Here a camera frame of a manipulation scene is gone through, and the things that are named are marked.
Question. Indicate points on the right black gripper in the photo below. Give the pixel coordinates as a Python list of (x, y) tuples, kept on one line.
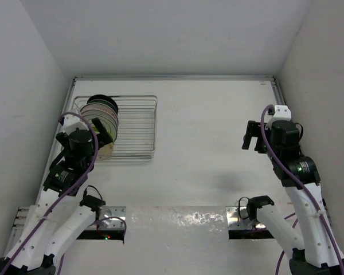
[(253, 129)]

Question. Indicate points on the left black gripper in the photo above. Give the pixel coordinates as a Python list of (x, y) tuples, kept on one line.
[(103, 137)]

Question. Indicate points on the beige round plate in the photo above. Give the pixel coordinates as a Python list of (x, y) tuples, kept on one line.
[(105, 152)]

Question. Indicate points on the white plate teal cloud design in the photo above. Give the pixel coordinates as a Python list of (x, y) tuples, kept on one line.
[(106, 120)]

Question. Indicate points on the white plate red characters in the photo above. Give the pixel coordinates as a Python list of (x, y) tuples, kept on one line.
[(94, 111)]

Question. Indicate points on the lime green plate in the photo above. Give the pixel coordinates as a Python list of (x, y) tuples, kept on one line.
[(110, 133)]

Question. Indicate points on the white plate orange sunburst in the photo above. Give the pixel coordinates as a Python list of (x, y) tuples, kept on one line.
[(99, 106)]

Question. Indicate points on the teal blue patterned plate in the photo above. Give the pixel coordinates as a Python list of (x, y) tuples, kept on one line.
[(110, 103)]

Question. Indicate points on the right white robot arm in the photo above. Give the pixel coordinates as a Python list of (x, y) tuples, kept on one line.
[(314, 249)]

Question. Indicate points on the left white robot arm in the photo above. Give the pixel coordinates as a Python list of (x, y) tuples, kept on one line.
[(42, 244)]

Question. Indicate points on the black plate white squiggle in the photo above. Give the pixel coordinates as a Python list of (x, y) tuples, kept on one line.
[(100, 97)]

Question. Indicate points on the metal wire dish rack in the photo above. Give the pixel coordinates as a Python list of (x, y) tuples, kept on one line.
[(136, 129)]

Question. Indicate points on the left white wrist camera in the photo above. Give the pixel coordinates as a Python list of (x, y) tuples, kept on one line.
[(72, 123)]

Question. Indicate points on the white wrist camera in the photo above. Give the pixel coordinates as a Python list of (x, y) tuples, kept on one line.
[(278, 112), (72, 123)]

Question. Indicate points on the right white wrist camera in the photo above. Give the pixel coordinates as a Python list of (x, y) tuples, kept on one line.
[(278, 112)]

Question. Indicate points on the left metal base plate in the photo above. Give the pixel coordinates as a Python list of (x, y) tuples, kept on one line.
[(112, 218)]

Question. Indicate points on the metal base plate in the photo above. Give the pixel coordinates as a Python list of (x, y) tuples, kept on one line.
[(235, 219), (112, 218)]

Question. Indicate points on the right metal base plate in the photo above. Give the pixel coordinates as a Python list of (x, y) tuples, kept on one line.
[(235, 219)]

